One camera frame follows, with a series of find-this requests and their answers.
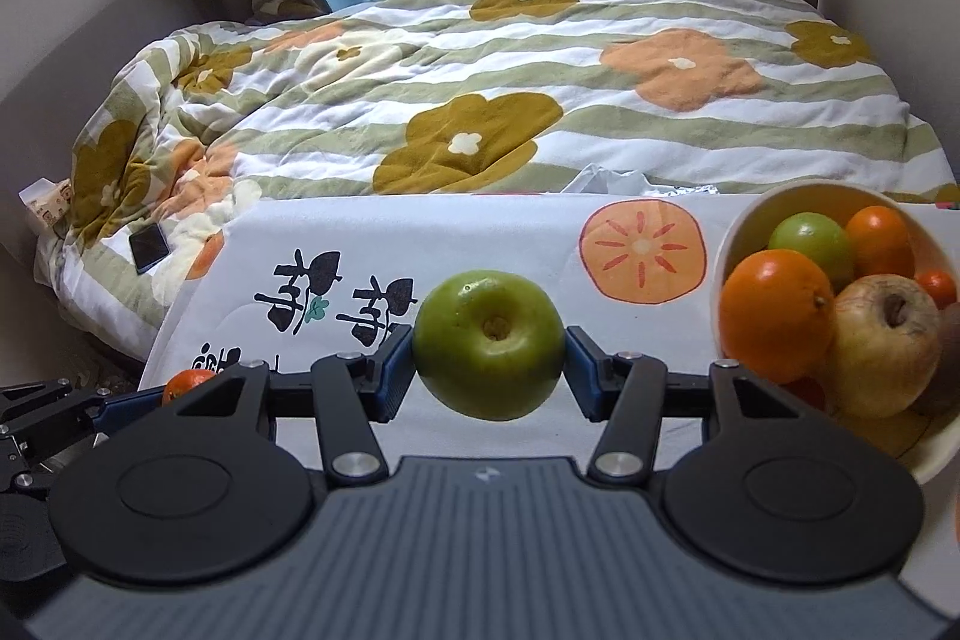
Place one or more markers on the small tangerine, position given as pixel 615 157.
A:
pixel 939 287
pixel 186 385

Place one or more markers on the green apple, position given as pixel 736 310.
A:
pixel 487 347
pixel 810 246

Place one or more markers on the beige padded headboard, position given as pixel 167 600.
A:
pixel 67 55

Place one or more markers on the large orange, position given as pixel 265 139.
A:
pixel 776 314

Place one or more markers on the cream bowl with yellow pattern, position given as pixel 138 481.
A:
pixel 922 452

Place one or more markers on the black smartphone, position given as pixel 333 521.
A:
pixel 148 248

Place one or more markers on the white persimmon print cloth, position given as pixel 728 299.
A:
pixel 450 235

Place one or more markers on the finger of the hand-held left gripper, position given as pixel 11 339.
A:
pixel 127 413

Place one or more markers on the white crumpled tissue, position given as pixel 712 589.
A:
pixel 609 180

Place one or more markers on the brown kiwi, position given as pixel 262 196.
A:
pixel 951 347

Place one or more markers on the yellow-red apple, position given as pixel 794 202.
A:
pixel 877 355

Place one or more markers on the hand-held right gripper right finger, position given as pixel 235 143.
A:
pixel 583 377

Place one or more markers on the floral striped quilt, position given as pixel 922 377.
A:
pixel 525 70

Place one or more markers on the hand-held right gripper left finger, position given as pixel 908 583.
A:
pixel 394 377

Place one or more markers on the tissue packet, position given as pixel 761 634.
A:
pixel 46 209

